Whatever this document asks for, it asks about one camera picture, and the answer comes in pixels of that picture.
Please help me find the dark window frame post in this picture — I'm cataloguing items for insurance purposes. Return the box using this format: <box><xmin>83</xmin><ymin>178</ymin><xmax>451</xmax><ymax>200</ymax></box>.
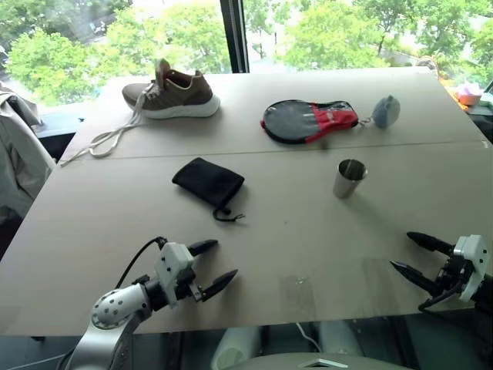
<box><xmin>220</xmin><ymin>0</ymin><xmax>252</xmax><ymax>75</ymax></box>

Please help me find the stainless steel cup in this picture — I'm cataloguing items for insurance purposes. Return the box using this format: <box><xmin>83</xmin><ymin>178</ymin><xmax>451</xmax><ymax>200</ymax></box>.
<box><xmin>332</xmin><ymin>158</ymin><xmax>369</xmax><ymax>200</ymax></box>

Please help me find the black and red paddle case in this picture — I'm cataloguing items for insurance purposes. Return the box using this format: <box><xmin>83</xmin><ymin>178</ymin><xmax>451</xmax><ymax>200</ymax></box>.
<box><xmin>260</xmin><ymin>99</ymin><xmax>361</xmax><ymax>146</ymax></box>

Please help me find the orange bowl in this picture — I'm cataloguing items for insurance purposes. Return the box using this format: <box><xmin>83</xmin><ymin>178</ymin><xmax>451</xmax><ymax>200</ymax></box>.
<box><xmin>455</xmin><ymin>82</ymin><xmax>485</xmax><ymax>107</ymax></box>

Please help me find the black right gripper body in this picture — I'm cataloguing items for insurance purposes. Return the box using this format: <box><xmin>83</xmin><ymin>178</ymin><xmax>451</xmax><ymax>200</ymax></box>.
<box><xmin>432</xmin><ymin>253</ymin><xmax>475</xmax><ymax>298</ymax></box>

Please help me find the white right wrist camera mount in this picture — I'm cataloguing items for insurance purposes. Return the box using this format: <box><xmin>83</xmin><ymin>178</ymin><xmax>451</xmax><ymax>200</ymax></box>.
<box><xmin>451</xmin><ymin>234</ymin><xmax>488</xmax><ymax>302</ymax></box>

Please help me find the beige jacket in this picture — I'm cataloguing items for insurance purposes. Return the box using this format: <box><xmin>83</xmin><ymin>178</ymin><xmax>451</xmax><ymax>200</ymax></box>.
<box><xmin>0</xmin><ymin>81</ymin><xmax>57</xmax><ymax>221</ymax></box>

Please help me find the brown sneaker with white laces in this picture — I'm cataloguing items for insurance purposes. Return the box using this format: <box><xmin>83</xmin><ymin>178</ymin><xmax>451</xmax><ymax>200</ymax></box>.
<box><xmin>57</xmin><ymin>58</ymin><xmax>222</xmax><ymax>168</ymax></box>

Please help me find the grey-blue round pouch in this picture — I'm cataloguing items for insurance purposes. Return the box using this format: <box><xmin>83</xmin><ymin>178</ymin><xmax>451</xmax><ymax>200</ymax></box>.
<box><xmin>371</xmin><ymin>94</ymin><xmax>402</xmax><ymax>130</ymax></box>

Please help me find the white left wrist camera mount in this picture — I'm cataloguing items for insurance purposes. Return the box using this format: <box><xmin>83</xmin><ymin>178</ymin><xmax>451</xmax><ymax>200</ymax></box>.
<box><xmin>154</xmin><ymin>241</ymin><xmax>196</xmax><ymax>308</ymax></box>

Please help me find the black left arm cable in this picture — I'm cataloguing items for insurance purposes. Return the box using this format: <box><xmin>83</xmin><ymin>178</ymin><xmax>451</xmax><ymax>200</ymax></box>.
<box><xmin>114</xmin><ymin>236</ymin><xmax>169</xmax><ymax>291</ymax></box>

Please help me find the white cable under table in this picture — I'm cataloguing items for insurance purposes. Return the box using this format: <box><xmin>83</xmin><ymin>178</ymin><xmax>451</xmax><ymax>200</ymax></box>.
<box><xmin>293</xmin><ymin>322</ymin><xmax>321</xmax><ymax>352</ymax></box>

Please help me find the white cylinder under table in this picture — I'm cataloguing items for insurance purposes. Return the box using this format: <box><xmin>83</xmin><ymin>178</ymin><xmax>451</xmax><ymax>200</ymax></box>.
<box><xmin>318</xmin><ymin>320</ymin><xmax>364</xmax><ymax>356</ymax></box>
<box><xmin>210</xmin><ymin>326</ymin><xmax>263</xmax><ymax>370</ymax></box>

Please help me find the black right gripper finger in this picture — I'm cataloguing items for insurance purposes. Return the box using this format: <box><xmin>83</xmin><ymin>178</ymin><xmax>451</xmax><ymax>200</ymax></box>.
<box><xmin>406</xmin><ymin>230</ymin><xmax>454</xmax><ymax>255</ymax></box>
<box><xmin>389</xmin><ymin>260</ymin><xmax>440</xmax><ymax>296</ymax></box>

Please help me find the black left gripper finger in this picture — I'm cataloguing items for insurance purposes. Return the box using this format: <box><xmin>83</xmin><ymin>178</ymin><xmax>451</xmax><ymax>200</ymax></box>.
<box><xmin>188</xmin><ymin>239</ymin><xmax>220</xmax><ymax>257</ymax></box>
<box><xmin>200</xmin><ymin>269</ymin><xmax>239</xmax><ymax>303</ymax></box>

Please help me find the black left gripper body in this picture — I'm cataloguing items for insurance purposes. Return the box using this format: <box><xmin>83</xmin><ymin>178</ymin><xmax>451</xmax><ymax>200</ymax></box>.
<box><xmin>169</xmin><ymin>269</ymin><xmax>206</xmax><ymax>308</ymax></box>

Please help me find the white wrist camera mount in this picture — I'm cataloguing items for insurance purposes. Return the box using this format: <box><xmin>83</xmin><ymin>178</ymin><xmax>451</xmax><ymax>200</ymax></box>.
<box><xmin>154</xmin><ymin>241</ymin><xmax>196</xmax><ymax>308</ymax></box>
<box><xmin>451</xmin><ymin>234</ymin><xmax>488</xmax><ymax>302</ymax></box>

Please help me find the black drawstring pouch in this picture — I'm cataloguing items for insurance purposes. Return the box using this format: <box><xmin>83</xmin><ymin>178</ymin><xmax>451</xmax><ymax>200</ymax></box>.
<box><xmin>171</xmin><ymin>156</ymin><xmax>247</xmax><ymax>224</ymax></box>

